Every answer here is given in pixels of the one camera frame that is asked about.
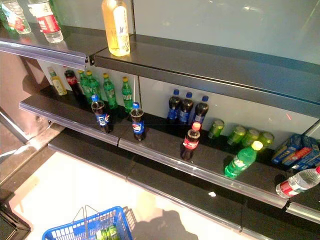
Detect Coca-Cola bottle red cap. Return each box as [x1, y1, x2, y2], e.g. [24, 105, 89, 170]
[64, 66, 86, 102]
[180, 121, 202, 161]

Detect blue plastic shopping basket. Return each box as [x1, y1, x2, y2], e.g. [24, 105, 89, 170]
[41, 204, 137, 240]

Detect Pepsi bottle globe logo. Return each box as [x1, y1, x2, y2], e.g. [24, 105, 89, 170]
[129, 101, 147, 142]

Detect green soda can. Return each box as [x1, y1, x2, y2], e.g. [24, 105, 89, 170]
[107, 224, 120, 240]
[96, 226, 112, 240]
[226, 125, 247, 146]
[207, 119, 225, 140]
[241, 128, 261, 148]
[258, 131, 275, 150]

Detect Pepsi bottle cartoon label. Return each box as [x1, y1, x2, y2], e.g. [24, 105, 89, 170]
[90, 94, 114, 134]

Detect dark grey high shelf board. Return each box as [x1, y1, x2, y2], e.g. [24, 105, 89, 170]
[0, 24, 320, 120]

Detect black base shelf board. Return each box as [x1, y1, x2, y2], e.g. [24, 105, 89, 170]
[48, 128, 320, 240]

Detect large yellow tea bottle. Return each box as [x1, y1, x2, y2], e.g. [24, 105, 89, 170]
[101, 0, 131, 57]

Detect small yellow tea bottle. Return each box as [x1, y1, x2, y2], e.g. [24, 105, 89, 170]
[47, 66, 68, 96]

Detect blue and red snack box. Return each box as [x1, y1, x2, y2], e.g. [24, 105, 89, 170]
[282, 136, 316, 167]

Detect brown glossy side panel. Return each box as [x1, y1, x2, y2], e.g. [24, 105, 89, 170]
[0, 48, 66, 141]

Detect water bottle red label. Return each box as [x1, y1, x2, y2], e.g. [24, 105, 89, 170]
[1, 0, 32, 35]
[27, 0, 65, 44]

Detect clear water bottle red cap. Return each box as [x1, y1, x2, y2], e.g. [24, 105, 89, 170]
[275, 166, 320, 200]

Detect black display counter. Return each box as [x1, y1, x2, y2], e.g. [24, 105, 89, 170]
[0, 202, 32, 240]

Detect green plastic bottle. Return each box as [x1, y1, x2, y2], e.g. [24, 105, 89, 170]
[0, 4, 11, 33]

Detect black shelf board clear rail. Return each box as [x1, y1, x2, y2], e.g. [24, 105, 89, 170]
[19, 86, 320, 225]

